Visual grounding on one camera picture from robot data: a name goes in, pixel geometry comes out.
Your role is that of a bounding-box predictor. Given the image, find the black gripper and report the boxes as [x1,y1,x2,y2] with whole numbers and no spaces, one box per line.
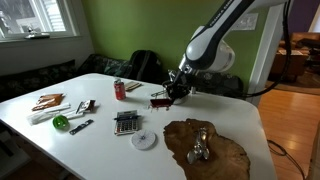
[162,70,194,103]

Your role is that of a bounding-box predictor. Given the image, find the maroon toy wagon with wheels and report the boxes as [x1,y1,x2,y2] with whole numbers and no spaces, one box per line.
[148,97,175,112]

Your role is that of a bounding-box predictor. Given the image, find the black backpack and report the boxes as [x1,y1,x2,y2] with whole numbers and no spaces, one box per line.
[127,49,165,85]

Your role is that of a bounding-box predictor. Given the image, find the tan card packet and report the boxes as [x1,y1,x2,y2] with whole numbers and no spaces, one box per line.
[123,80,143,92]

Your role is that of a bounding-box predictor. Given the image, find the white round disc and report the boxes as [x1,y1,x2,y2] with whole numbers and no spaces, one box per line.
[130,129,157,151]

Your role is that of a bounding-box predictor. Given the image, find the red soda can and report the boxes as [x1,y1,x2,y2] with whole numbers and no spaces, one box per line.
[113,78,127,101]

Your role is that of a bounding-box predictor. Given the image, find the grey calculator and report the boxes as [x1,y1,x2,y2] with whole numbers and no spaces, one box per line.
[113,109,141,136]

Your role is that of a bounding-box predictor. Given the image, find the silver metal spoon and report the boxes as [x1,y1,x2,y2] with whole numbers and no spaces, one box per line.
[199,129,211,161]
[194,127,207,160]
[186,129,201,165]

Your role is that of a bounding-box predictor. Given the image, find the dark green patterned cushion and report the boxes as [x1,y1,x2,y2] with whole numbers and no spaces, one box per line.
[77,53,132,78]

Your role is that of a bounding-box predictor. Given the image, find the brown wood slab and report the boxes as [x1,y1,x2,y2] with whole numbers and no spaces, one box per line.
[162,117,252,180]

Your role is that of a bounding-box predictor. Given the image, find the black flat strip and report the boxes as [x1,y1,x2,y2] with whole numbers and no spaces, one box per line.
[68,118,95,136]

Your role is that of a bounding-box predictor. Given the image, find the small white packet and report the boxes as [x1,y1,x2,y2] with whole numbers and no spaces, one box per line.
[62,109,85,121]

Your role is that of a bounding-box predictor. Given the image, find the white storage bin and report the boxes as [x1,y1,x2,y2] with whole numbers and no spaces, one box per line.
[245,3,288,105]

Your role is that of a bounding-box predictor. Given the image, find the orange brown foil packet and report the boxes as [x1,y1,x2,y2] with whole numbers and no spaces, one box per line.
[31,92,65,112]

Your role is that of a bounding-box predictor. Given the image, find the dark long bench cushion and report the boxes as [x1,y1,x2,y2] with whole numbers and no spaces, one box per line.
[0,59,78,103]

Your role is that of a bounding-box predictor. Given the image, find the small windowsill ornament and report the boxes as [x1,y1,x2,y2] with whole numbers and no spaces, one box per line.
[23,25,51,41]

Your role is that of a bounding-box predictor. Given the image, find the wooden furniture leg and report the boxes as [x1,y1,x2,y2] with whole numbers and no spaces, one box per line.
[307,119,320,180]

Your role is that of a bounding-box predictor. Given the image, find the white framed window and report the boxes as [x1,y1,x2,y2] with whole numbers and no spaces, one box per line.
[0,0,80,42]

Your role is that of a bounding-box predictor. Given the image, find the silver wire clip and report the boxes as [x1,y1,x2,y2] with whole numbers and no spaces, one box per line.
[150,88,168,99]

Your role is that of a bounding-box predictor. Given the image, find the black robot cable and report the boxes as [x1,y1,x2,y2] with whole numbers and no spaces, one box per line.
[244,0,294,100]

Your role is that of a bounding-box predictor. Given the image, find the black floor cable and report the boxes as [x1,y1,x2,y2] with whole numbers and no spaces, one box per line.
[266,138,307,180]

